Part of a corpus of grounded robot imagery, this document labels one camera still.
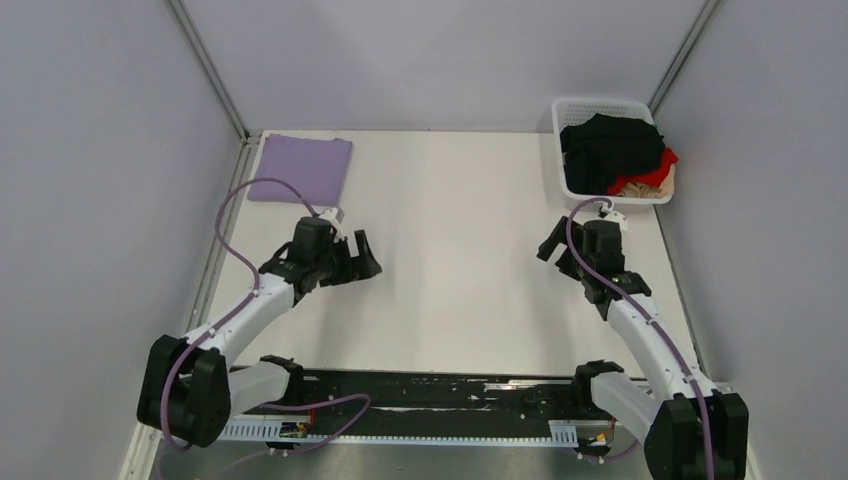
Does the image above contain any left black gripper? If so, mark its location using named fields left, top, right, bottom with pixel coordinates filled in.
left=312, top=228, right=380, bottom=286

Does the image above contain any purple t shirt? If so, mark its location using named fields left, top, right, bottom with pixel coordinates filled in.
left=247, top=134, right=353, bottom=207

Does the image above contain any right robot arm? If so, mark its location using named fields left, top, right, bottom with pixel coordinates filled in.
left=537, top=216, right=750, bottom=479

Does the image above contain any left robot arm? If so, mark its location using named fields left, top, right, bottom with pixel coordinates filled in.
left=136, top=216, right=382, bottom=447

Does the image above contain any black t shirt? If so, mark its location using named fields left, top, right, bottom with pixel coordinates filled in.
left=559, top=114, right=665, bottom=195

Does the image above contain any red t shirt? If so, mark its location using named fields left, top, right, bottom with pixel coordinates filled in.
left=606, top=147, right=679, bottom=197

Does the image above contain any beige t shirt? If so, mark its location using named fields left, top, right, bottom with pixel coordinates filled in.
left=617, top=165, right=676, bottom=199

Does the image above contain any white plastic laundry basket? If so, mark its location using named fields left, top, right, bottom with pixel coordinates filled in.
left=550, top=97, right=674, bottom=215

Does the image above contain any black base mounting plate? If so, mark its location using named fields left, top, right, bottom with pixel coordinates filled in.
left=251, top=369, right=613, bottom=439

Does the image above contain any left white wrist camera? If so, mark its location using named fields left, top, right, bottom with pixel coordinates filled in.
left=318, top=207, right=348, bottom=243

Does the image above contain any white slotted cable duct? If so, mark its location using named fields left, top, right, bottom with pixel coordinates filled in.
left=218, top=419, right=579, bottom=448

